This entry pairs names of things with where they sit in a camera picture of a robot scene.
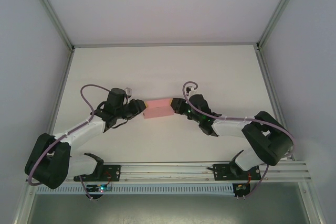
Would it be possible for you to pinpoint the pink paper box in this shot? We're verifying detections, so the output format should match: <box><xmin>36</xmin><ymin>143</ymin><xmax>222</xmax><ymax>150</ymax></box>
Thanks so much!
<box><xmin>143</xmin><ymin>98</ymin><xmax>175</xmax><ymax>119</ymax></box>

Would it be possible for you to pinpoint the green circuit board with LED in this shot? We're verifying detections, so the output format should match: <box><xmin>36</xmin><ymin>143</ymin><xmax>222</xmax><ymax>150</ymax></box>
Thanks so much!
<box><xmin>94</xmin><ymin>184</ymin><xmax>113</xmax><ymax>193</ymax></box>

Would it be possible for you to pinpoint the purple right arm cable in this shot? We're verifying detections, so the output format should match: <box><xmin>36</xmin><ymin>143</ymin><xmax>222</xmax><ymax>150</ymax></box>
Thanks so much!
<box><xmin>182</xmin><ymin>81</ymin><xmax>295</xmax><ymax>200</ymax></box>

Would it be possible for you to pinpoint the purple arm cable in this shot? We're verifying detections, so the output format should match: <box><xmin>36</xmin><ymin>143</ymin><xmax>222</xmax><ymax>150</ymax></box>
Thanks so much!
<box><xmin>182</xmin><ymin>81</ymin><xmax>295</xmax><ymax>200</ymax></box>
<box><xmin>27</xmin><ymin>84</ymin><xmax>111</xmax><ymax>201</ymax></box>

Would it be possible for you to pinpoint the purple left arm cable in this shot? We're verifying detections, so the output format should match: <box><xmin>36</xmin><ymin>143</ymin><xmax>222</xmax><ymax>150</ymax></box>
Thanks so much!
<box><xmin>27</xmin><ymin>84</ymin><xmax>111</xmax><ymax>201</ymax></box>

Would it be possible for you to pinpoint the aluminium table side rail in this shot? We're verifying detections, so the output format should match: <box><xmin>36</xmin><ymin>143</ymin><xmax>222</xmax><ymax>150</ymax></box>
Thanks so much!
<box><xmin>39</xmin><ymin>48</ymin><xmax>76</xmax><ymax>163</ymax></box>
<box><xmin>254</xmin><ymin>45</ymin><xmax>296</xmax><ymax>162</ymax></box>

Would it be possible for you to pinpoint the aluminium frame crossbar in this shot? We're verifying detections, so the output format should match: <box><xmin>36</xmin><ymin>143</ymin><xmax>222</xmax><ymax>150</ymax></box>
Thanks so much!
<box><xmin>73</xmin><ymin>41</ymin><xmax>259</xmax><ymax>49</ymax></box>

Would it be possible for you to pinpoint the aluminium mounting rail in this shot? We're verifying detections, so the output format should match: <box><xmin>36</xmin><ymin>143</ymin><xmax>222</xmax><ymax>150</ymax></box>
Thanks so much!
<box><xmin>25</xmin><ymin>161</ymin><xmax>312</xmax><ymax>184</ymax></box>

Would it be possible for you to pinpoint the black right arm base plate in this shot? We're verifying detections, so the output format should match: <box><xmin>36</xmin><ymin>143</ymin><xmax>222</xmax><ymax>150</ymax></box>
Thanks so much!
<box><xmin>207</xmin><ymin>163</ymin><xmax>262</xmax><ymax>182</ymax></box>

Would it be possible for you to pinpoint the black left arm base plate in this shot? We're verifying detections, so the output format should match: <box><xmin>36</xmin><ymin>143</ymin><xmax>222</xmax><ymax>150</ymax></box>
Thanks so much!
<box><xmin>73</xmin><ymin>164</ymin><xmax>122</xmax><ymax>183</ymax></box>

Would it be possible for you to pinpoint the grey slotted cable duct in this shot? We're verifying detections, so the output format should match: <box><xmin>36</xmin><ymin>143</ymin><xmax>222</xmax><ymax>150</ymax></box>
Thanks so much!
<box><xmin>35</xmin><ymin>184</ymin><xmax>234</xmax><ymax>195</ymax></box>

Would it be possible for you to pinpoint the aluminium frame post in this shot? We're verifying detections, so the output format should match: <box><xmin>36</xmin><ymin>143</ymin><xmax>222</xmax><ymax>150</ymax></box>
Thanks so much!
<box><xmin>25</xmin><ymin>0</ymin><xmax>76</xmax><ymax>51</ymax></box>
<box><xmin>256</xmin><ymin>0</ymin><xmax>302</xmax><ymax>51</ymax></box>

